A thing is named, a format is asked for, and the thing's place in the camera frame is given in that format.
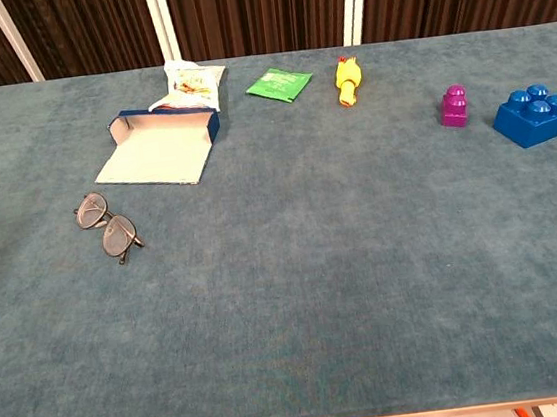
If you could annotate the blue cardboard glasses box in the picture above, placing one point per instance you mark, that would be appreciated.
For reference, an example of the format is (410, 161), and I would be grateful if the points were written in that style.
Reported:
(156, 154)

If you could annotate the dark-framed eyeglasses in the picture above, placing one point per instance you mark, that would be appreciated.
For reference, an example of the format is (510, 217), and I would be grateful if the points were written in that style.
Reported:
(115, 241)

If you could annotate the blue felt table cover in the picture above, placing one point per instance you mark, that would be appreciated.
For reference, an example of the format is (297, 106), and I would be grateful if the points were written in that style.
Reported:
(286, 278)

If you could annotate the green foil sachet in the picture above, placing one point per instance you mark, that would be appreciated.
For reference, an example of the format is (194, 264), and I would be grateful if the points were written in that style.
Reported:
(278, 84)

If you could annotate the yellow rubber chicken toy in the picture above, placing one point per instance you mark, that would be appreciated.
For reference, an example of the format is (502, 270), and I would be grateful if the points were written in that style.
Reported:
(348, 80)

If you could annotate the white snack bag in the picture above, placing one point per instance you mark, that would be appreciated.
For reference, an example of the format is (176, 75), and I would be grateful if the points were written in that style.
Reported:
(192, 85)

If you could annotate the purple two-stud building block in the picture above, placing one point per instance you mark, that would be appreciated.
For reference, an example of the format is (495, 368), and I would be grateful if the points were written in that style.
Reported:
(455, 110)

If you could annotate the blue four-stud building block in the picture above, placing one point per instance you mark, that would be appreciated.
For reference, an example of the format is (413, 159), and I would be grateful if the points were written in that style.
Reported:
(530, 122)

